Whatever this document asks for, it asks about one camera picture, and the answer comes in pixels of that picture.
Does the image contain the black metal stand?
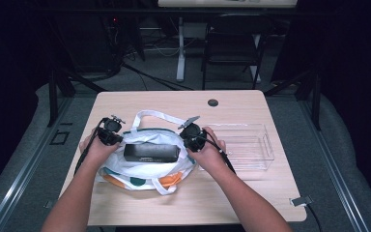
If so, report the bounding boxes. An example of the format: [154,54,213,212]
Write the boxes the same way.
[264,64,323,131]
[46,64,107,128]

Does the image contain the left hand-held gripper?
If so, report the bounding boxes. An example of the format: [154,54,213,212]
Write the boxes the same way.
[97,115,126,147]

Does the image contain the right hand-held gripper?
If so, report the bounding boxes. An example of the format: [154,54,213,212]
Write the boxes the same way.
[177,115,207,153]

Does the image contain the black rectangular box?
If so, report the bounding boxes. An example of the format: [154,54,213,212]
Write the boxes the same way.
[123,143,181,163]

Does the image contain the black folding chair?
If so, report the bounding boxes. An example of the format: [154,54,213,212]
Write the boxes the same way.
[201,14,273,91]

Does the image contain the right hand-held gripper cable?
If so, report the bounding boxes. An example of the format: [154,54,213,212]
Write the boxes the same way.
[194,130,237,175]

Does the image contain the clear plastic box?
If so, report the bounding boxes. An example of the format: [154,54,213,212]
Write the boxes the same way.
[199,123,275,172]

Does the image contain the left hand-held gripper cable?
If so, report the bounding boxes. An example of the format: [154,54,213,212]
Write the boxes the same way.
[73,117,107,177]

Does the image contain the dark equipment with red light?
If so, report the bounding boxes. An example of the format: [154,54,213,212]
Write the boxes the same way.
[54,13,124,73]

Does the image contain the black cable at clip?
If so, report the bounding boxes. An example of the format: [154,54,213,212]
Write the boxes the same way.
[305,204,324,232]

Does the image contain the person's right hand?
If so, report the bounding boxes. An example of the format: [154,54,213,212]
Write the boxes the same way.
[186,127,228,173]

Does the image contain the person's left hand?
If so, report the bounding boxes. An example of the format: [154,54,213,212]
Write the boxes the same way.
[78,129,121,168]

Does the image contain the metal floor rail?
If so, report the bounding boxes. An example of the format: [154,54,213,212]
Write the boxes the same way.
[298,100,371,232]
[0,96,75,232]

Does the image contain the white background desk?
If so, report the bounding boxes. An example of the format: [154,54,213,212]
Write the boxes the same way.
[157,0,299,83]

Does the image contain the black floor cable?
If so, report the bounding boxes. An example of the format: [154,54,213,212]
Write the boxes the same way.
[120,62,194,91]

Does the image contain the white tote bag coloured patches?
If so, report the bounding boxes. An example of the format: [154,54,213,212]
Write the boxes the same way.
[96,109,198,196]

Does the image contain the hand-held gripper cable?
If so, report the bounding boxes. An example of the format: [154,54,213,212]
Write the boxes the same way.
[73,117,107,177]
[194,130,237,175]

